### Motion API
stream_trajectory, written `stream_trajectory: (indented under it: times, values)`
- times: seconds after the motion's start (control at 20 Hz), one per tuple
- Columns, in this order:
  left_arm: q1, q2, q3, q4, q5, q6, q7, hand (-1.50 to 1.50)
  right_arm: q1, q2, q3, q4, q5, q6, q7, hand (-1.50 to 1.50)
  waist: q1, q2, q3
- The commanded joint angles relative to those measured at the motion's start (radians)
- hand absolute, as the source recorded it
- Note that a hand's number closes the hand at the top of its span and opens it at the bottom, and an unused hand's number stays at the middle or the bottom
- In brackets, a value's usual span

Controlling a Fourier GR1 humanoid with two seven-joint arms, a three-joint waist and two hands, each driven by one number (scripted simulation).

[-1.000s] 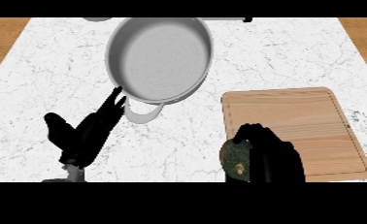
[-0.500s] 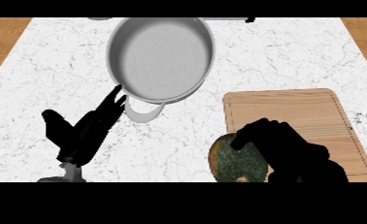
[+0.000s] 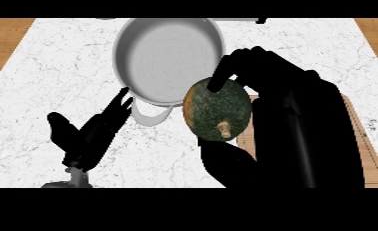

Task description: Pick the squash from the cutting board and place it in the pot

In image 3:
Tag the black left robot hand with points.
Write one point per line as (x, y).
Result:
(90, 135)

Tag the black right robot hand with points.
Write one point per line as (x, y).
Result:
(296, 131)

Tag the dark green squash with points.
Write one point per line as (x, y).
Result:
(216, 111)

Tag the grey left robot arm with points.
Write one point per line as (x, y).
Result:
(74, 180)

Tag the wooden cutting board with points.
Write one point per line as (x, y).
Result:
(359, 135)

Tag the grey metal pot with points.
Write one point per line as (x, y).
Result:
(167, 61)

